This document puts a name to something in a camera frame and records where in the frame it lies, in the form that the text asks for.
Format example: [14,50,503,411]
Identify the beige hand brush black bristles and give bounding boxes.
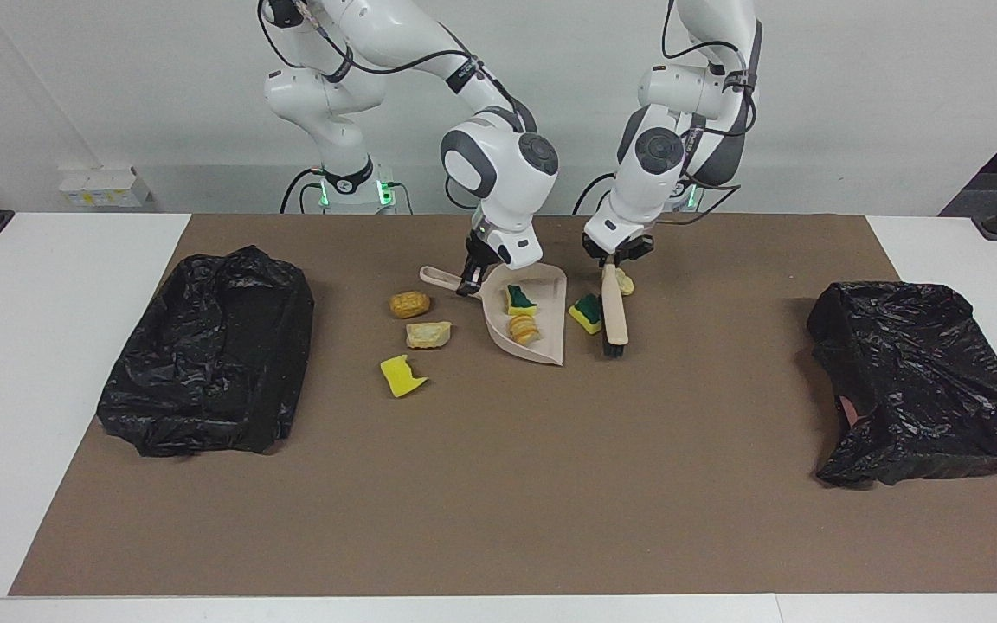
[601,262,631,359]

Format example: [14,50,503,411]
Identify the beige plastic dustpan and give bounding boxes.
[419,264,569,367]

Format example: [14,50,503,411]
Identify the large yellow green sponge piece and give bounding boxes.
[568,292,604,336]

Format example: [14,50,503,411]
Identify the pale beige bread chunk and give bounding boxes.
[405,321,453,350]

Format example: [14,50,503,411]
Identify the plain yellow sponge piece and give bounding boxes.
[380,354,429,399]

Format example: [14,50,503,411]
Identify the black bag lined bin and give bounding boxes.
[97,246,316,458]
[806,281,997,488]

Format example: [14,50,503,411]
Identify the brown paper table mat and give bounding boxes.
[10,214,997,598]

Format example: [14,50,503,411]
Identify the black left base cable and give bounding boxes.
[572,169,638,215]

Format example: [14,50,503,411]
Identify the black base cable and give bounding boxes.
[572,169,638,215]
[280,167,326,215]

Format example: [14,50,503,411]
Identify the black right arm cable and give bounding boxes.
[256,0,543,131]

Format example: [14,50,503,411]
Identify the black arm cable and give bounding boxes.
[256,0,543,131]
[659,0,763,226]

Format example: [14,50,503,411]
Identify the black right base cable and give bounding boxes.
[280,167,326,215]

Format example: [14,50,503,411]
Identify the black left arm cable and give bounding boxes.
[659,0,763,226]

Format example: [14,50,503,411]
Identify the white wall power strip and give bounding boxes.
[58,167,153,209]

